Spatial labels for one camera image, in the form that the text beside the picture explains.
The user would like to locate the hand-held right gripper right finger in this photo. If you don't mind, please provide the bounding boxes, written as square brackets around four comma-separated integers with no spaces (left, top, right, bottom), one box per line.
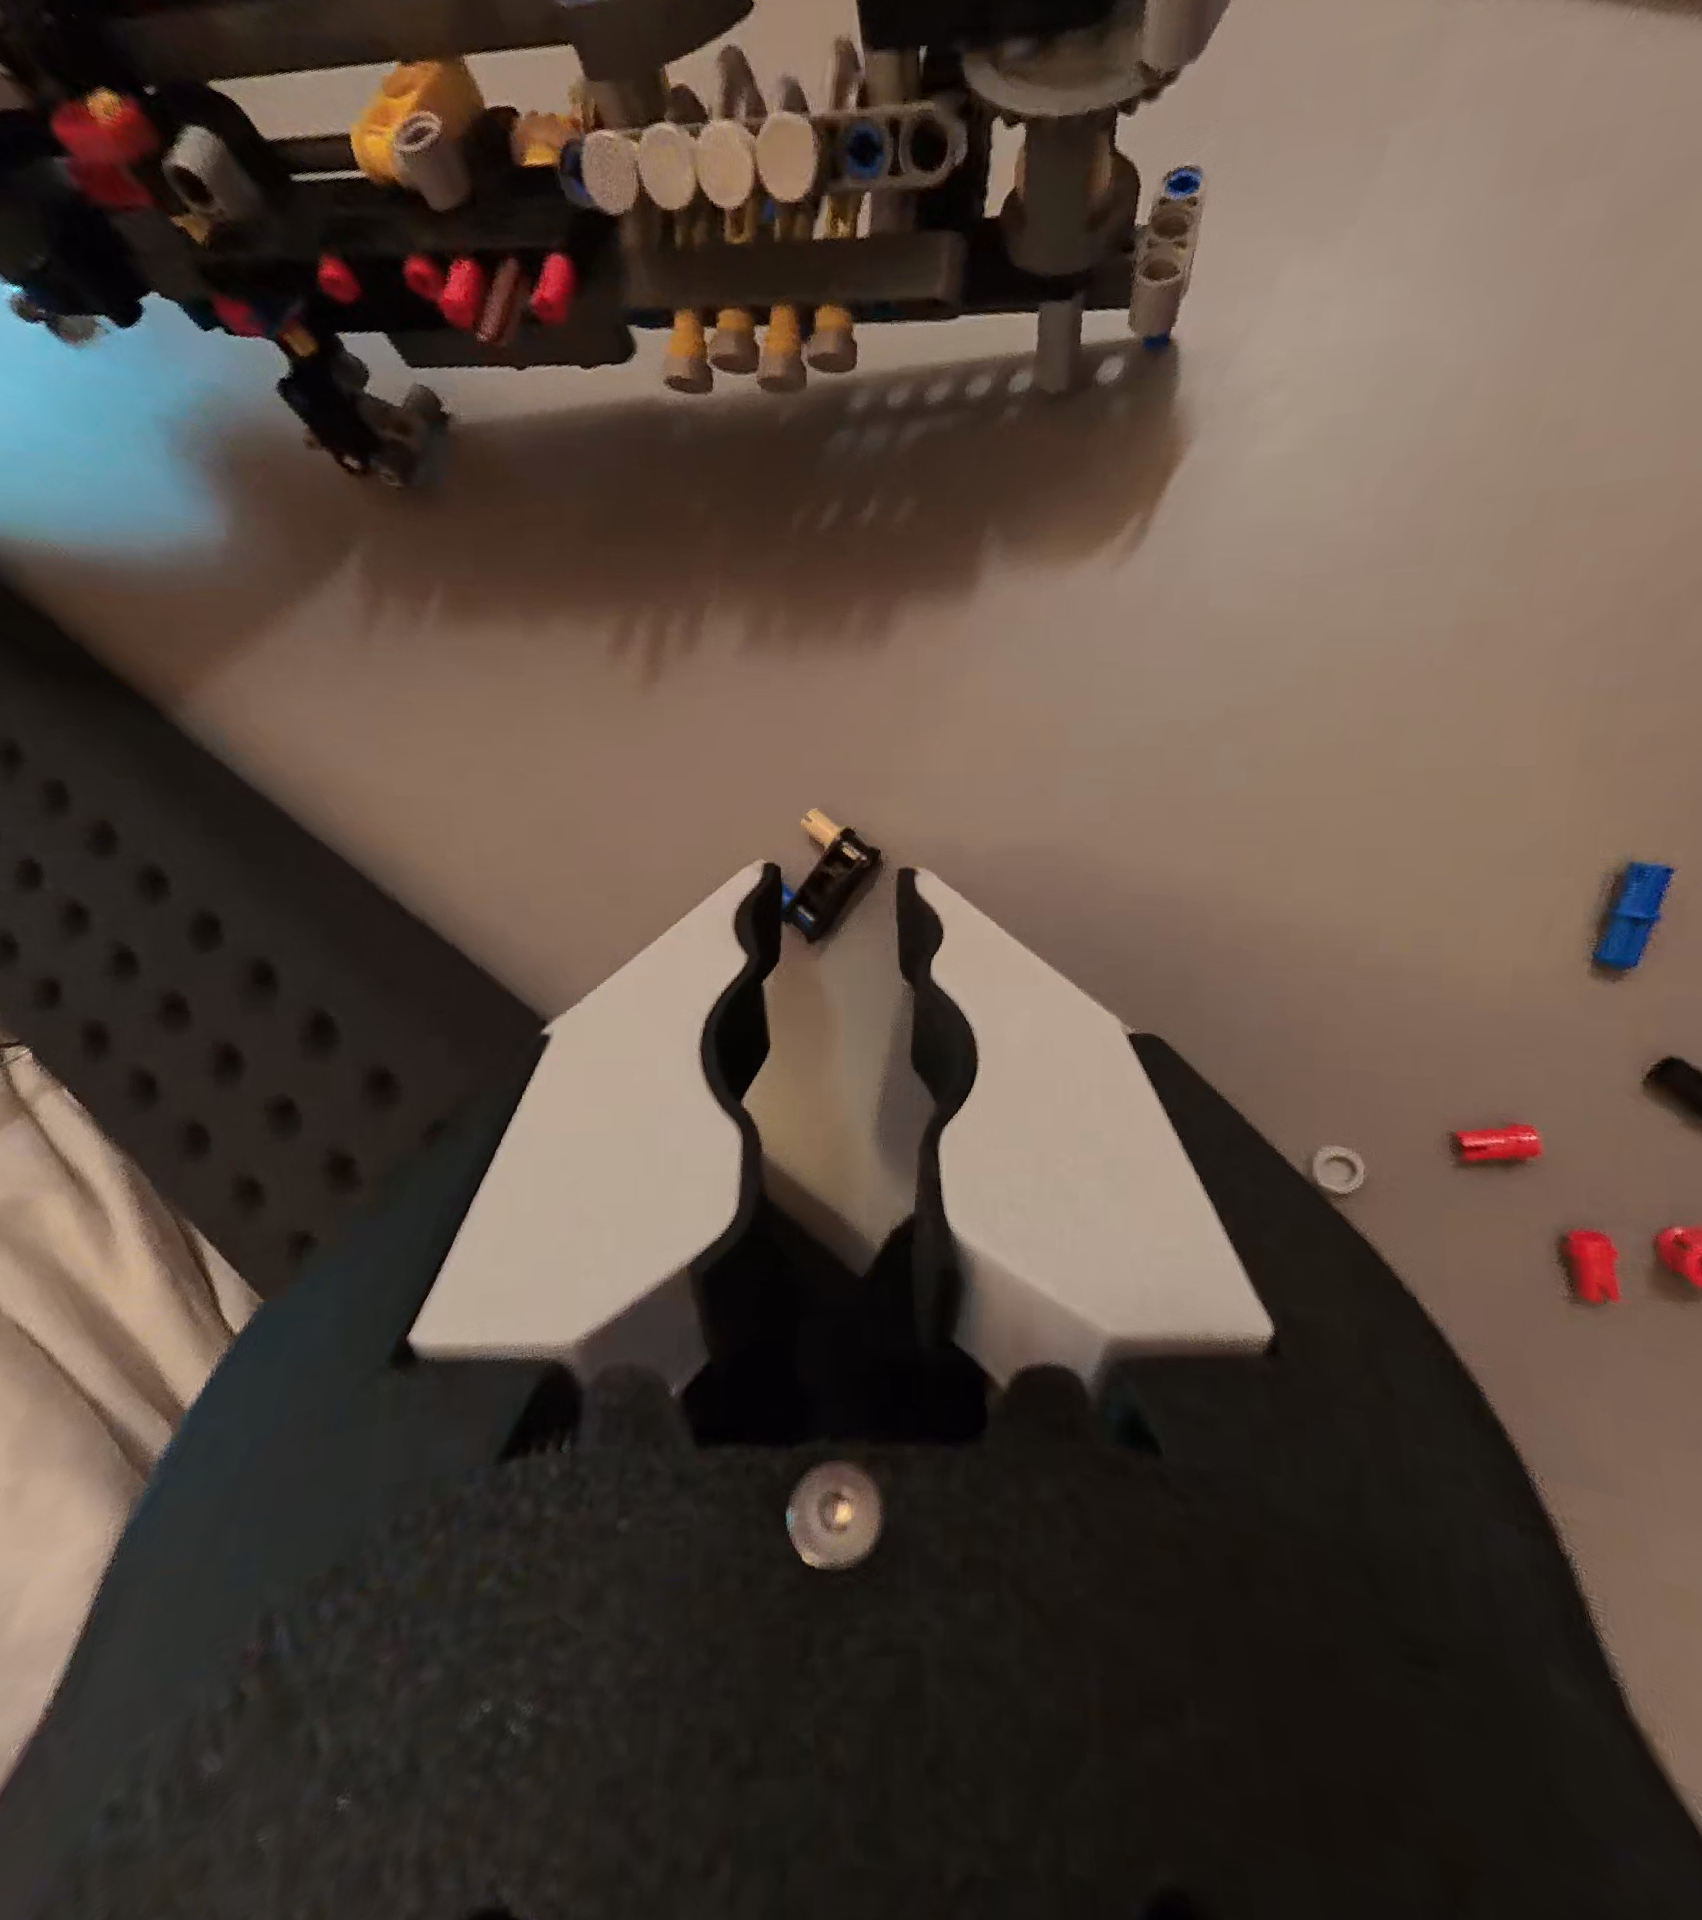
[893,867,1278,1389]

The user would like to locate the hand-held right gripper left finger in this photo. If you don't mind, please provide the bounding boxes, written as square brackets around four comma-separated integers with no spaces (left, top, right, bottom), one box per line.
[404,863,785,1389]

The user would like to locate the grey lego car chassis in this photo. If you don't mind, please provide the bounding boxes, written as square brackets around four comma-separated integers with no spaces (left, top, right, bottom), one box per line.
[0,0,1239,498]

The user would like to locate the scattered small lego pins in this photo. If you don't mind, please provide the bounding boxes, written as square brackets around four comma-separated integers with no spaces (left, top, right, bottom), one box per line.
[1308,857,1702,1308]

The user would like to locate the white printed t-shirt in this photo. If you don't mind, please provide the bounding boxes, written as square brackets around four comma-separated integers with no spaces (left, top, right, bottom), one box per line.
[0,943,262,1884]

